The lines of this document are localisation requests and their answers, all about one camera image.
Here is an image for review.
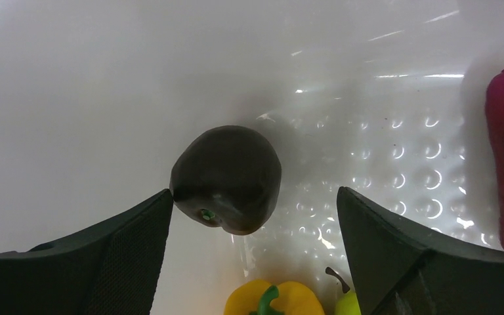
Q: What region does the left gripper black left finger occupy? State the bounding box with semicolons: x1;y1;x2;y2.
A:
0;190;173;314

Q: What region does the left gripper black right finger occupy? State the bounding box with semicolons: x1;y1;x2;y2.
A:
337;187;504;314

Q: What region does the green toy lime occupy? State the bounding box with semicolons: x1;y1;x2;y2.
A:
325;267;361;315

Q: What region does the dark brown toy fruit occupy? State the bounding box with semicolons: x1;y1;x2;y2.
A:
169;125;282;236

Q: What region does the orange toy bell pepper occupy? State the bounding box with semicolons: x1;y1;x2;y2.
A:
223;279;325;315

